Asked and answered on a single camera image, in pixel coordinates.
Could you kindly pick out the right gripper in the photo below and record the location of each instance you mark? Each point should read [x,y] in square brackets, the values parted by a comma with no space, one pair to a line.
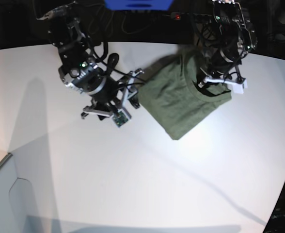
[109,99]

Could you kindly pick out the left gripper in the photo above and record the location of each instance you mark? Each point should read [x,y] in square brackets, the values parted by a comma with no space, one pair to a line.
[228,80]

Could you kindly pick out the olive green t-shirt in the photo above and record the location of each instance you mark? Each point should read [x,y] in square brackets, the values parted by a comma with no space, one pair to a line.
[173,98]

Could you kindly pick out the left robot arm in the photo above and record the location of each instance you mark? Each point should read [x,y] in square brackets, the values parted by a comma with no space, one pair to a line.
[235,38]

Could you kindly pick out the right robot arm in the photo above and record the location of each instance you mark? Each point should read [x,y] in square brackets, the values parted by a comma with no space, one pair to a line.
[82,69]

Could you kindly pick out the black power strip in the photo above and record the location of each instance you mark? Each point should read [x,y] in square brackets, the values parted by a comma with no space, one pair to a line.
[198,18]

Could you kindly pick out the blue box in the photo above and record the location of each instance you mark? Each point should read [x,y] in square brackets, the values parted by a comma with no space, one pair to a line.
[120,5]

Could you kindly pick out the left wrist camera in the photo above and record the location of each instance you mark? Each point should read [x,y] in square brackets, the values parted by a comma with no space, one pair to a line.
[239,88]

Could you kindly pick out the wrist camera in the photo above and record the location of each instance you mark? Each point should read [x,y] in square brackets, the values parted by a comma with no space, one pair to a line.
[121,118]
[239,88]

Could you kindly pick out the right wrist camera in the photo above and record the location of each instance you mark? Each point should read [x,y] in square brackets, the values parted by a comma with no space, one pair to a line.
[121,118]

